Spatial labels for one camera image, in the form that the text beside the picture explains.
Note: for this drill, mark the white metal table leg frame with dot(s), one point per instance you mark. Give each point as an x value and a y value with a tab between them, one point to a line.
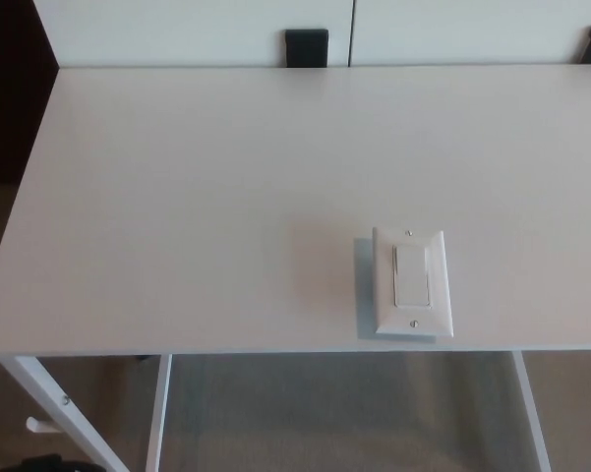
531	408
39	383

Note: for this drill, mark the white cylindrical peg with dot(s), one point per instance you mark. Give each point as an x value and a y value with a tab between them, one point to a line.
39	425

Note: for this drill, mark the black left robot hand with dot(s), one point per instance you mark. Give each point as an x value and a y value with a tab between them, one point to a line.
54	464

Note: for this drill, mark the white rocker light switch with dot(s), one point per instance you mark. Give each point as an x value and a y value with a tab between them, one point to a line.
412	280

